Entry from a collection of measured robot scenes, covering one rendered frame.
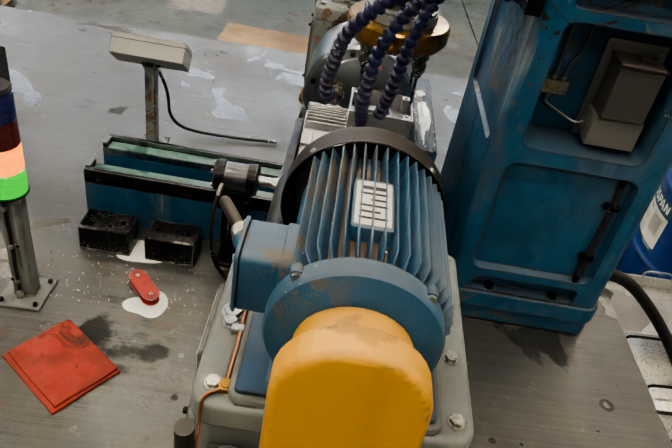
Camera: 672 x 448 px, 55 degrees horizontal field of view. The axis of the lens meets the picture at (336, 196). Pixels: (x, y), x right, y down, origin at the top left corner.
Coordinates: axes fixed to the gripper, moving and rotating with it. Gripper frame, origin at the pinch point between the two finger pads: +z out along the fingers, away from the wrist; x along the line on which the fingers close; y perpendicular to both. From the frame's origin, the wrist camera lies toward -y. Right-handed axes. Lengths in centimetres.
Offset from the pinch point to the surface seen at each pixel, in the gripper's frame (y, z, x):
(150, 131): 16.9, 27.4, 11.5
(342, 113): 63, 22, -24
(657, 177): 115, 27, -43
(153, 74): 17.9, 15.3, 1.6
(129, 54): 13.4, 12.8, -3.5
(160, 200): 29, 44, -15
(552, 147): 97, 25, -42
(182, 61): 25.3, 12.3, -3.5
